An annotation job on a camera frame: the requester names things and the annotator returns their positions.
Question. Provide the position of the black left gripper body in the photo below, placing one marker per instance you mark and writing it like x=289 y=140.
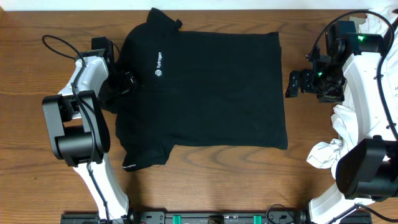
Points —
x=123 y=83

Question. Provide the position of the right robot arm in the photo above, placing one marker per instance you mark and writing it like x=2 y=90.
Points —
x=352 y=70

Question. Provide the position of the black polo shirt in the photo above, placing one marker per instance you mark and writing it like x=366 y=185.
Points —
x=197 y=89

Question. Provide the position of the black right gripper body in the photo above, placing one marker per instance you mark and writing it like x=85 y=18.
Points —
x=326 y=83

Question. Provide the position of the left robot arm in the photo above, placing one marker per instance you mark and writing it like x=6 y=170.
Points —
x=79 y=136

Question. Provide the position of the beige cloth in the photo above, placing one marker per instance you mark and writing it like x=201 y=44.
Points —
x=357 y=19

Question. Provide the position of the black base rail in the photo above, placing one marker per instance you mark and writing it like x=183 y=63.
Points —
x=274 y=216

